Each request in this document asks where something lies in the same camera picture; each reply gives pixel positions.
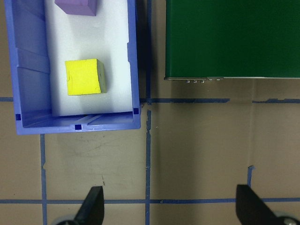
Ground yellow foam cube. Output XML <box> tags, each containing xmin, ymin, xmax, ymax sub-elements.
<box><xmin>64</xmin><ymin>58</ymin><xmax>107</xmax><ymax>96</ymax></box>

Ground purple foam cube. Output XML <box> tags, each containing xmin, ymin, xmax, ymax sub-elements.
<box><xmin>54</xmin><ymin>0</ymin><xmax>97</xmax><ymax>17</ymax></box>

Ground blue plastic storage bin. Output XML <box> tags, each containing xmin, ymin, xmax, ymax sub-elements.
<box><xmin>4</xmin><ymin>0</ymin><xmax>142</xmax><ymax>136</ymax></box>

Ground white foam insert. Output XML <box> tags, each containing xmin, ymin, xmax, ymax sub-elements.
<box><xmin>44</xmin><ymin>0</ymin><xmax>134</xmax><ymax>117</ymax></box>

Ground green conveyor belt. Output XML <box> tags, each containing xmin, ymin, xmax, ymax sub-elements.
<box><xmin>163</xmin><ymin>0</ymin><xmax>300</xmax><ymax>84</ymax></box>

